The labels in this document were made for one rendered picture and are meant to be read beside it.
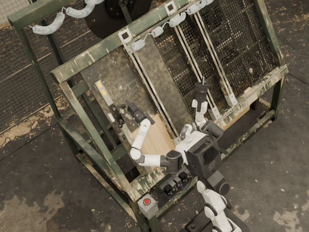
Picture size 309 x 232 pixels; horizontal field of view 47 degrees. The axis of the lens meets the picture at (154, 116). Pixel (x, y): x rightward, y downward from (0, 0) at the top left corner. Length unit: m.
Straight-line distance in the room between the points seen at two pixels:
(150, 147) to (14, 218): 2.00
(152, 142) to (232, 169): 1.37
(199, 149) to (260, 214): 1.53
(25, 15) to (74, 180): 2.21
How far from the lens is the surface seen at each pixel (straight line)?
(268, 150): 4.44
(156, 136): 3.19
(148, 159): 2.72
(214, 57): 3.45
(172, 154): 2.72
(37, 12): 3.01
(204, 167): 2.74
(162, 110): 3.12
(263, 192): 4.14
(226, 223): 3.53
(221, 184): 2.90
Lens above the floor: 3.61
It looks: 49 degrees down
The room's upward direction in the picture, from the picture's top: 11 degrees counter-clockwise
